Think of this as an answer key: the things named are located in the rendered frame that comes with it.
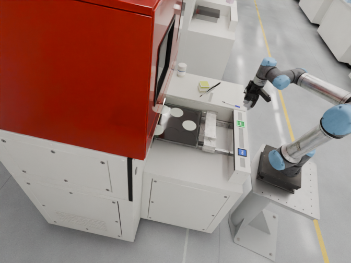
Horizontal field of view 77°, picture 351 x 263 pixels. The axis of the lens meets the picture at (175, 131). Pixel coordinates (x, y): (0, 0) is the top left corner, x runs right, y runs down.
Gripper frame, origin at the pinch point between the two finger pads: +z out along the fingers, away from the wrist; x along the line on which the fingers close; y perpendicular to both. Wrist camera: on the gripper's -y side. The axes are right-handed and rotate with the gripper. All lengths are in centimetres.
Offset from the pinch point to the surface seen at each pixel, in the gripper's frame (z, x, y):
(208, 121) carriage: 22.8, -4.5, 21.8
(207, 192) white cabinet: 36, 46, 16
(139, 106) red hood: -42, 66, 57
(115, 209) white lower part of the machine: 45, 66, 70
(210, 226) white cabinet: 88, 46, 0
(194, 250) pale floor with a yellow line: 111, 60, 8
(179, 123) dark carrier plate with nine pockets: 20.9, 6.2, 42.9
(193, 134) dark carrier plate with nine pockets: 20.9, 13.8, 31.8
